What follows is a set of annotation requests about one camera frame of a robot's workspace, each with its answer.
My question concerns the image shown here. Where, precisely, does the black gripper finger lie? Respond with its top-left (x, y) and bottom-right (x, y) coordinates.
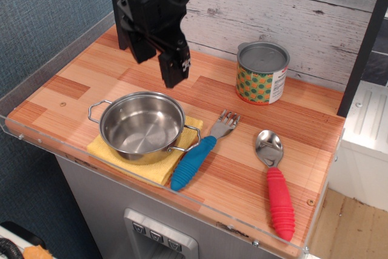
top-left (128, 32), bottom-right (156, 64)
top-left (158, 50), bottom-right (190, 88)

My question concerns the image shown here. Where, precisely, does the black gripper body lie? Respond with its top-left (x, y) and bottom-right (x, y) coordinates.
top-left (116, 0), bottom-right (192, 70)

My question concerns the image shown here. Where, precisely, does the silver pot with handles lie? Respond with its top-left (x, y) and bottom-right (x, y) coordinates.
top-left (88, 92), bottom-right (201, 165)

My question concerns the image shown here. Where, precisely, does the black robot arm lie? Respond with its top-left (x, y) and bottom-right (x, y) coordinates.
top-left (117, 0), bottom-right (191, 89)

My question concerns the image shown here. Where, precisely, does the patterned tin can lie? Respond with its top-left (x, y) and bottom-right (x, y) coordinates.
top-left (236, 41), bottom-right (290, 106)

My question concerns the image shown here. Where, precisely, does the clear acrylic edge guard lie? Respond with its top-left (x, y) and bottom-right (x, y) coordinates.
top-left (1, 16), bottom-right (344, 258)

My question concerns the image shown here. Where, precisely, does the grey toy kitchen cabinet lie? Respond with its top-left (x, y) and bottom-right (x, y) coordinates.
top-left (56, 156), bottom-right (277, 258)

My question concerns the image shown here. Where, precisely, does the orange object bottom left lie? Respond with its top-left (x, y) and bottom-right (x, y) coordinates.
top-left (22, 245), bottom-right (54, 259)

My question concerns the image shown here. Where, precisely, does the black vertical post left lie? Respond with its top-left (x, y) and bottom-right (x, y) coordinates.
top-left (112, 0), bottom-right (129, 50)

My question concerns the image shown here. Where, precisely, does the black vertical post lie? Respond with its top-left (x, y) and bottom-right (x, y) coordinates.
top-left (112, 0), bottom-right (129, 50)
top-left (337, 0), bottom-right (387, 118)

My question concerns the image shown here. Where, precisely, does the fork with blue handle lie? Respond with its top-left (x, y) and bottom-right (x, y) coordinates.
top-left (170, 110), bottom-right (241, 191)

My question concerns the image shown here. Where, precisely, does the spoon with red handle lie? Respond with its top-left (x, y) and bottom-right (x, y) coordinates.
top-left (255, 130), bottom-right (295, 241)

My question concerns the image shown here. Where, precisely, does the black vertical post right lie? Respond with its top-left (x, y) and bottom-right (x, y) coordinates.
top-left (337, 0), bottom-right (387, 118)

